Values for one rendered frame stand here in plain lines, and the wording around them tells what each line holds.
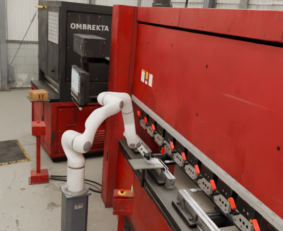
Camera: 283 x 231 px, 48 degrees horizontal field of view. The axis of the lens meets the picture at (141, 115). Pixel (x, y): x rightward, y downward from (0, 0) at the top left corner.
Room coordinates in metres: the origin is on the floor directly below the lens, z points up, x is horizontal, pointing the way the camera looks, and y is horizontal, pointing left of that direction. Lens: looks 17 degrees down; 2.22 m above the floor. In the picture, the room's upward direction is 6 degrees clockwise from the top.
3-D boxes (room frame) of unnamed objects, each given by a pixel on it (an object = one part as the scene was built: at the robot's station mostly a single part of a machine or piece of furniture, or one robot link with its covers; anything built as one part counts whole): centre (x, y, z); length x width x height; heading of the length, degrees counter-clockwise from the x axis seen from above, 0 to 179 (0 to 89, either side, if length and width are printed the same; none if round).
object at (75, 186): (2.02, 0.42, 1.09); 0.19 x 0.19 x 0.18
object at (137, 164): (2.55, -0.07, 1.00); 0.26 x 0.18 x 0.01; 111
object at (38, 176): (3.80, 1.28, 0.41); 0.25 x 0.20 x 0.83; 111
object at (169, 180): (2.55, -0.23, 0.92); 0.39 x 0.06 x 0.10; 21
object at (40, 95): (4.29, 1.45, 1.04); 0.30 x 0.26 x 0.12; 31
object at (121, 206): (2.35, 0.09, 0.75); 0.20 x 0.16 x 0.18; 7
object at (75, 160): (2.04, 0.44, 1.30); 0.19 x 0.12 x 0.24; 53
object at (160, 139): (2.63, -0.20, 1.26); 0.15 x 0.09 x 0.17; 21
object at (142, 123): (3.00, -0.06, 1.26); 0.15 x 0.09 x 0.17; 21
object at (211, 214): (2.18, -0.78, 0.81); 0.64 x 0.08 x 0.14; 111
